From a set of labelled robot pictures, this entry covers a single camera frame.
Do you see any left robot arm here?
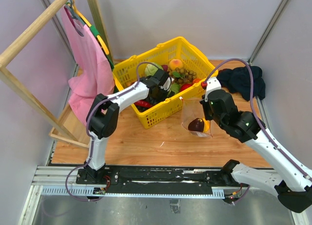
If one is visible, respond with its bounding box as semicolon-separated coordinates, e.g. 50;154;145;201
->
83;69;172;184

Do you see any peach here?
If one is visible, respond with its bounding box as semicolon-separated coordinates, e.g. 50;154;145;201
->
168;59;183;70

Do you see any yellow bell pepper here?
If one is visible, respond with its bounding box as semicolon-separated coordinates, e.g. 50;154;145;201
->
202;119;210;133

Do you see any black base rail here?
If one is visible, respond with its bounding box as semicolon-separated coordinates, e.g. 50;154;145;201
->
76;165;240;195

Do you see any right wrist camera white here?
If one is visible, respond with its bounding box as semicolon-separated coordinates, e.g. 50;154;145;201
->
204;77;221;102

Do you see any red tomato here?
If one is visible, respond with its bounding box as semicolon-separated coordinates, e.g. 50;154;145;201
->
180;83;192;92

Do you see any green cabbage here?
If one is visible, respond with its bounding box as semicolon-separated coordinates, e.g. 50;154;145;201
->
170;82;180;95
144;62;163;77

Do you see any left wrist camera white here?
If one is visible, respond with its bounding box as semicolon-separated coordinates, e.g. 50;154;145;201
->
162;77;174;91

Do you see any green cabbage back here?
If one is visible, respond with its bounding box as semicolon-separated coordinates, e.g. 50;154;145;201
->
144;62;163;77

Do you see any yellow plastic basket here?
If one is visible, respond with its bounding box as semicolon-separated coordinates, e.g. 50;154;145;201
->
113;37;218;128

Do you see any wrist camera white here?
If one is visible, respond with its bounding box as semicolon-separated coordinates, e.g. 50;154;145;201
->
162;77;174;91
204;77;221;102

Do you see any green cabbage front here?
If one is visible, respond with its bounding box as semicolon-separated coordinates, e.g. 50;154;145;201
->
170;82;180;95

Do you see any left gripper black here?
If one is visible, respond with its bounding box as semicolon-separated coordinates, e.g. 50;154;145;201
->
147;86;175;111

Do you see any pink shirt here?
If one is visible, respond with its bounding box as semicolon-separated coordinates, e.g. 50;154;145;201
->
60;6;115;125

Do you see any clear zip top bag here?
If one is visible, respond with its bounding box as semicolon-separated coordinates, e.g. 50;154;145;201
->
179;96;213;138

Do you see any red chili pepper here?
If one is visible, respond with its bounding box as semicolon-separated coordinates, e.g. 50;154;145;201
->
134;100;152;108

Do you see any wooden clothes rack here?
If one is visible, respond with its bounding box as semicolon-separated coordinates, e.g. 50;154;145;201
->
0;0;115;149

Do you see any dark navy cloth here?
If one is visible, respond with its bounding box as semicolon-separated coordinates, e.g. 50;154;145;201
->
217;66;266;101

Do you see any grey clothes hanger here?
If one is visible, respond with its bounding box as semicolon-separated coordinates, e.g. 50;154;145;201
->
64;0;86;37

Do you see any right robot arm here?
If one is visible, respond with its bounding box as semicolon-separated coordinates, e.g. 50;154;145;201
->
200;89;312;213

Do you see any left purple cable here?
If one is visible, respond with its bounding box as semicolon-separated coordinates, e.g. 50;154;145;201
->
65;61;164;202

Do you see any yellow clothes hanger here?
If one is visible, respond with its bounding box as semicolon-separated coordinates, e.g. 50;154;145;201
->
78;11;110;56

